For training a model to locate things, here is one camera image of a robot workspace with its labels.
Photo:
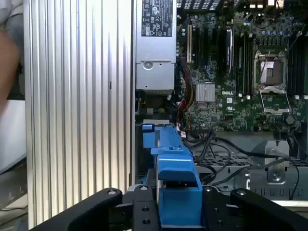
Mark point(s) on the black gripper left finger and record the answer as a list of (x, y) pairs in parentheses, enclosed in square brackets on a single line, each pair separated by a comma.
[(142, 216)]

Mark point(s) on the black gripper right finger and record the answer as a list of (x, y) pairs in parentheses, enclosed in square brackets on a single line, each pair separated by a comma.
[(216, 216)]

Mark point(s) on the hard disk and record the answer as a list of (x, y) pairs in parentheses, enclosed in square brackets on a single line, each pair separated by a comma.
[(179, 207)]

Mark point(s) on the grey metal disk bay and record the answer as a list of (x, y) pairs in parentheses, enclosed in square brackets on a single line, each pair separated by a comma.
[(264, 185)]

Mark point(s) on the black RAM slot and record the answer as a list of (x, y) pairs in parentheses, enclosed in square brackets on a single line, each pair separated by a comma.
[(296, 69), (305, 69), (301, 69), (251, 67), (238, 67), (243, 67), (290, 69), (247, 67)]

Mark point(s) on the black expansion slot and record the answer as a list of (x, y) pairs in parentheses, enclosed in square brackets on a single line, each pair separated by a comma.
[(214, 45), (196, 45), (205, 45)]

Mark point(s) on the white expansion slot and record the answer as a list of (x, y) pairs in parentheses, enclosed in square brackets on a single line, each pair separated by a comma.
[(189, 43)]

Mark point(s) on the green motherboard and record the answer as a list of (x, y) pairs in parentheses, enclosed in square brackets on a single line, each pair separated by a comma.
[(231, 113)]

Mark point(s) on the silver finned heatsink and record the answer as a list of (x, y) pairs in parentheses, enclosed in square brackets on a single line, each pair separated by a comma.
[(205, 92)]

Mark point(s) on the metal socket cover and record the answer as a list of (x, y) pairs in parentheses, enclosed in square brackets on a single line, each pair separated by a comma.
[(274, 89)]

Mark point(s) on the black PC case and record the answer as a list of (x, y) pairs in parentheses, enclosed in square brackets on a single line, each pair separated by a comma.
[(133, 72)]

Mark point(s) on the CPU socket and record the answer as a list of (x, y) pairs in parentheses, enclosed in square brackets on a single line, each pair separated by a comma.
[(272, 72)]

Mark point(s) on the thin metal locking lever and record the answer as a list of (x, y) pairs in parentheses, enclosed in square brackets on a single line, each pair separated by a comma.
[(265, 61)]

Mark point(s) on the silver power supply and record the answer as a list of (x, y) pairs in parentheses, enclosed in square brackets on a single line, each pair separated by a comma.
[(155, 48)]

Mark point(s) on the person's white shirt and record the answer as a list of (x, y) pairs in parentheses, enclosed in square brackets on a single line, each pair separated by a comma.
[(10, 12)]

